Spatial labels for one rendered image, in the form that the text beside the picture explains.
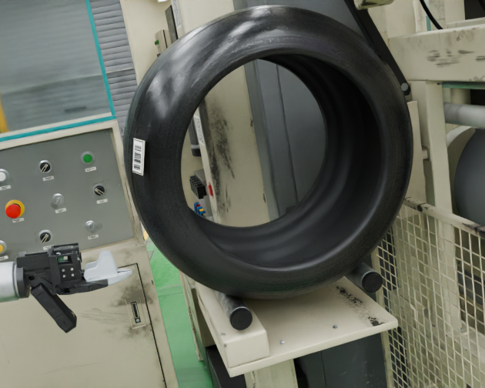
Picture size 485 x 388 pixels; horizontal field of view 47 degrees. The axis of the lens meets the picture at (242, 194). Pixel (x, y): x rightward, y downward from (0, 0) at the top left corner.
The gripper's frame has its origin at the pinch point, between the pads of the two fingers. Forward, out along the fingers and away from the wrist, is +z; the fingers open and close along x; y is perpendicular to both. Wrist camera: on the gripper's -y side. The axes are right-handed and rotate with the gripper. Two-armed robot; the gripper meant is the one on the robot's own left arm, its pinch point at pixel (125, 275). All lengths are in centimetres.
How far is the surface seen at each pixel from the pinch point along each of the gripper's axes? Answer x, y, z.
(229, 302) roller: -6.8, -5.9, 19.4
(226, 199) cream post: 25.3, 7.5, 26.9
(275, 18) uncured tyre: -10, 48, 30
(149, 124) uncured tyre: -10.1, 30.9, 6.7
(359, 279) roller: -9.8, -3.9, 46.3
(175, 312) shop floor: 194, -98, 27
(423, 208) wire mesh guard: -2, 7, 65
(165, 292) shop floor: 227, -98, 25
